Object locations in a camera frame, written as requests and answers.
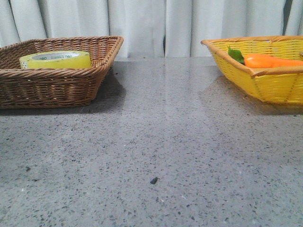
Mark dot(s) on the yellow tape roll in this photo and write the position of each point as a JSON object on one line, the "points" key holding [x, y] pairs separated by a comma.
{"points": [[56, 60]]}

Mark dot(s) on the small black debris piece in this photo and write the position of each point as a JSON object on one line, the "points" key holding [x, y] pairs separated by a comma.
{"points": [[154, 180]]}

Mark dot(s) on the white curtain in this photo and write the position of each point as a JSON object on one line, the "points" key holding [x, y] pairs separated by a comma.
{"points": [[150, 28]]}

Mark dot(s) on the orange toy carrot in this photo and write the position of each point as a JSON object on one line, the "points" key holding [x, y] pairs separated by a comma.
{"points": [[255, 60]]}

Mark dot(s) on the brown wicker basket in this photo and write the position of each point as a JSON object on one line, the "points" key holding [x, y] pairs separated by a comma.
{"points": [[55, 88]]}

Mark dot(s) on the yellow woven basket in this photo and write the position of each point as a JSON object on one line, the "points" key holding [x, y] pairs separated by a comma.
{"points": [[282, 85]]}

